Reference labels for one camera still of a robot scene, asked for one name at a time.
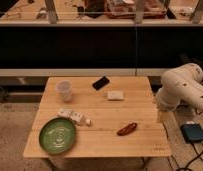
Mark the red chili pepper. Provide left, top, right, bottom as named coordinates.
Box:
left=117, top=123, right=137, bottom=136

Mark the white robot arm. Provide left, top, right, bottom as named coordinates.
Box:
left=155, top=63, right=203, bottom=113

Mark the black phone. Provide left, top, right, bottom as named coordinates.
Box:
left=92, top=77, right=109, bottom=90

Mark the white sponge block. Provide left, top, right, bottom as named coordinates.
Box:
left=107, top=91, right=123, bottom=101

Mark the translucent plastic cup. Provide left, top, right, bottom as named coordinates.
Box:
left=56, top=80, right=72, bottom=102

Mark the white squeezed tube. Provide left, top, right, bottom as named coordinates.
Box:
left=57, top=108, right=91, bottom=126

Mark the green ceramic plate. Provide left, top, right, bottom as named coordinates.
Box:
left=39, top=118, right=76, bottom=155

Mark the blue black floor box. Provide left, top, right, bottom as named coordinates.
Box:
left=181, top=124, right=203, bottom=143

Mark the black cable on floor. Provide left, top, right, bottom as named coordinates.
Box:
left=164, top=124, right=203, bottom=171

